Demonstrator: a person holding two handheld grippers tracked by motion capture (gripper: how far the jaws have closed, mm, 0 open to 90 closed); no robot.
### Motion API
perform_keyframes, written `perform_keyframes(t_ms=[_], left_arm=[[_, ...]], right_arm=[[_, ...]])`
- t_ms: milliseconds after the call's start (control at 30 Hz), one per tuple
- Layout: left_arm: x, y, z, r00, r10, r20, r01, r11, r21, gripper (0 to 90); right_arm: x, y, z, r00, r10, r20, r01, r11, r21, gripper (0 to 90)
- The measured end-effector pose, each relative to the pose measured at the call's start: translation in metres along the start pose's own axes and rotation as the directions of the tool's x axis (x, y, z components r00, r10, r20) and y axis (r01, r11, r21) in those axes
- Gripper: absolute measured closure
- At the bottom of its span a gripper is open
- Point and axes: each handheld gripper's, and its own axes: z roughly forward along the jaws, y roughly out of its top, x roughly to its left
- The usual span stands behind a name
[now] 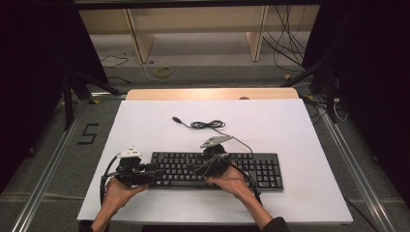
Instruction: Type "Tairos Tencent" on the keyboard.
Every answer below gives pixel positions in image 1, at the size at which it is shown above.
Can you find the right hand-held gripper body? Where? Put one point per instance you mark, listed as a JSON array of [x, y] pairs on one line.
[[214, 161]]

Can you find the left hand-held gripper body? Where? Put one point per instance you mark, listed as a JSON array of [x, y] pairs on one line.
[[130, 170]]

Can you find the black computer keyboard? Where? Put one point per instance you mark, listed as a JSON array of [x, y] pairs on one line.
[[264, 170]]

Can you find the person's left hand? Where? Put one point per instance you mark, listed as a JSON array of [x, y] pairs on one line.
[[117, 193]]

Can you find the person's right hand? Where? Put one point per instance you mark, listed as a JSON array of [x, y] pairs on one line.
[[233, 185]]

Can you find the black left sleeve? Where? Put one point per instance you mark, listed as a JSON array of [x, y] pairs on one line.
[[85, 227]]

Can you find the black sleeve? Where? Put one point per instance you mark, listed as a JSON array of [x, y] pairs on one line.
[[85, 227], [277, 225]]

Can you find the black right sleeve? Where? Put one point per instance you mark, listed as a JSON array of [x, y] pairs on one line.
[[277, 225]]

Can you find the black metal stand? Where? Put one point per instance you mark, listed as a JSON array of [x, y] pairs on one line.
[[67, 103], [330, 96]]

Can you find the yellow tape roll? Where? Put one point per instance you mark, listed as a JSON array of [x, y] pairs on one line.
[[158, 73]]

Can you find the light wooden shelf unit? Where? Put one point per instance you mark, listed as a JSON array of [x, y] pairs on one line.
[[141, 42]]

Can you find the black curtain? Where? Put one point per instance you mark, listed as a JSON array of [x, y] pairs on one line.
[[370, 64], [32, 64]]

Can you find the black overhead beam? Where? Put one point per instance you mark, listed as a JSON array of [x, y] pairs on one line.
[[193, 2]]

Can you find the aluminium floor rail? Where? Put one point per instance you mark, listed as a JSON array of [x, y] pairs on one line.
[[48, 170], [357, 174]]

